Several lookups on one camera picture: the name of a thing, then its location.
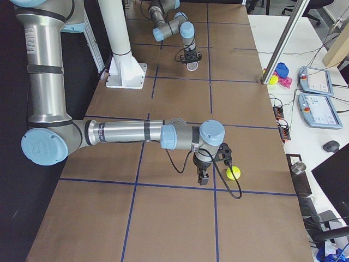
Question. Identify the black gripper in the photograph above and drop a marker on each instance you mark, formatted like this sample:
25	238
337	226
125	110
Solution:
191	52
201	165

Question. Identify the clear tennis ball can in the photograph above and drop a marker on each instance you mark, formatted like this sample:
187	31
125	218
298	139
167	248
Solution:
192	66

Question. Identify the tennis ball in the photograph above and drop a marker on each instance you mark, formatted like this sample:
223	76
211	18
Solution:
273	80
234	173

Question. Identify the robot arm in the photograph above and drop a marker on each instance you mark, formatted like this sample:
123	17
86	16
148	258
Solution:
53	134
180	24

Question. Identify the tennis ball on desk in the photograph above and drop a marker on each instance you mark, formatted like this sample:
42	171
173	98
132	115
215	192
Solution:
273	80

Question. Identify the blue cloth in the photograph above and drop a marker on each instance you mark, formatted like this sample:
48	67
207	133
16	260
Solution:
282	70

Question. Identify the black orange connector strip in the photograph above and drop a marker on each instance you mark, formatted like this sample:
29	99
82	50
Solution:
283	126

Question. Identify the small metal cup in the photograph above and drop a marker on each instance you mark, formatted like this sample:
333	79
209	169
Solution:
298	168

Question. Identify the pink cloth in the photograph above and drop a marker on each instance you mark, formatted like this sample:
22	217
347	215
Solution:
286	82

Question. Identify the teach pendant far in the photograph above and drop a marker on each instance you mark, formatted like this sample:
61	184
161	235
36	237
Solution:
313	80

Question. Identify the teach pendant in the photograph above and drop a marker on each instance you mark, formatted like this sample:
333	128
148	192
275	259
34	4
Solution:
318	111
313	80

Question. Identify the black monitor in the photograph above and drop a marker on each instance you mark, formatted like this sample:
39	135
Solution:
332	176

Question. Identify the teach pendant near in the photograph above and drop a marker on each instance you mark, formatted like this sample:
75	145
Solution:
318	111

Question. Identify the black computer mouse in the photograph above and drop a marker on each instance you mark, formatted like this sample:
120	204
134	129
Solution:
331	146

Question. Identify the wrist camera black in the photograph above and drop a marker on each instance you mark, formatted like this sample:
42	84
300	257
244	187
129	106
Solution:
224	154

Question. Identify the white camera mast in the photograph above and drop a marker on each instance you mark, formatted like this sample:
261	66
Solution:
125	71

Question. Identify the aluminium frame post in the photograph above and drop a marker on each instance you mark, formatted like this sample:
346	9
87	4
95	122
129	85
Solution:
292	22

